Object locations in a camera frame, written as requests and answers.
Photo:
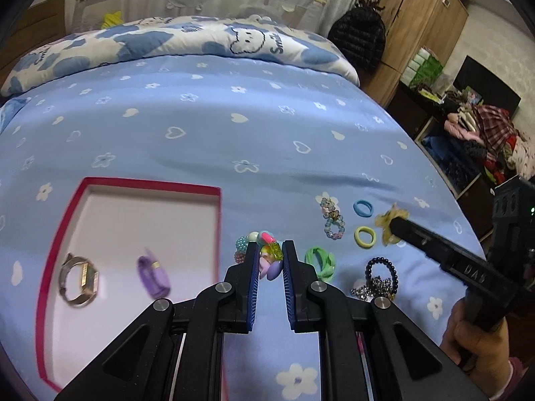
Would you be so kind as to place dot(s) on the green fabric scrunchie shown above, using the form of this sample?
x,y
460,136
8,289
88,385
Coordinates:
x,y
313,257

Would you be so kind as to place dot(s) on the black television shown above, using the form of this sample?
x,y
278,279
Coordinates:
x,y
480,77

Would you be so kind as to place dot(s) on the person's right forearm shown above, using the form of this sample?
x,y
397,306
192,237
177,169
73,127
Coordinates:
x,y
516,378

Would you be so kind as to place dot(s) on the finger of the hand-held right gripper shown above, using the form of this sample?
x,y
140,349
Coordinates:
x,y
434,246

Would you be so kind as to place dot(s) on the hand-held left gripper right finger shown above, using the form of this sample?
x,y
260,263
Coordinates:
x,y
289,288

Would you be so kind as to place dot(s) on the pile of clothes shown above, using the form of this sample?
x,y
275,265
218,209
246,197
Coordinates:
x,y
493,133

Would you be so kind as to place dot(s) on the blue white cartoon quilt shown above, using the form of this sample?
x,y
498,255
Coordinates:
x,y
188,37

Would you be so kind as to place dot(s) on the stack of green tissue packs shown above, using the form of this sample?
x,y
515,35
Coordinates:
x,y
422,67

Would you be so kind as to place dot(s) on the wooden wardrobe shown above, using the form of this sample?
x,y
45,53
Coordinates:
x,y
418,16

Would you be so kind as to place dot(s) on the purple hair clip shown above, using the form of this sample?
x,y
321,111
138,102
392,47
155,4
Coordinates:
x,y
152,275

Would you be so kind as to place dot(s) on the red jewelry box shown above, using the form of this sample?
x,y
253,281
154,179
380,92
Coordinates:
x,y
146,225

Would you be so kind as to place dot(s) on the dark television cabinet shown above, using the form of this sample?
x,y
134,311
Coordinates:
x,y
407,108

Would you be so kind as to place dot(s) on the blue floral bed sheet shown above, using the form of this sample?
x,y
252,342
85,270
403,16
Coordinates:
x,y
250,133

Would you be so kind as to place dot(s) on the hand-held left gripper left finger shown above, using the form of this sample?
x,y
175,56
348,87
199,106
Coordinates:
x,y
251,288

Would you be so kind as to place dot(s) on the blue white pillow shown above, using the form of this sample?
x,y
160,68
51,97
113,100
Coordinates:
x,y
10,110

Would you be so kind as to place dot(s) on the wooden headboard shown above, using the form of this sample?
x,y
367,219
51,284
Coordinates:
x,y
41,25

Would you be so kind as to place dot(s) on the yellow claw hair clip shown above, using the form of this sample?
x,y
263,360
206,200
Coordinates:
x,y
384,221

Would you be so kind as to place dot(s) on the black padded jacket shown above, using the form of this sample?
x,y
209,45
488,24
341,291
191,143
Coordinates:
x,y
359,37

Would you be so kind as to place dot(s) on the yellow toy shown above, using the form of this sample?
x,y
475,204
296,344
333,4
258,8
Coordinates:
x,y
112,20

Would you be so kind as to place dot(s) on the person's right hand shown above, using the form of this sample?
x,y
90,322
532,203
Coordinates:
x,y
489,351

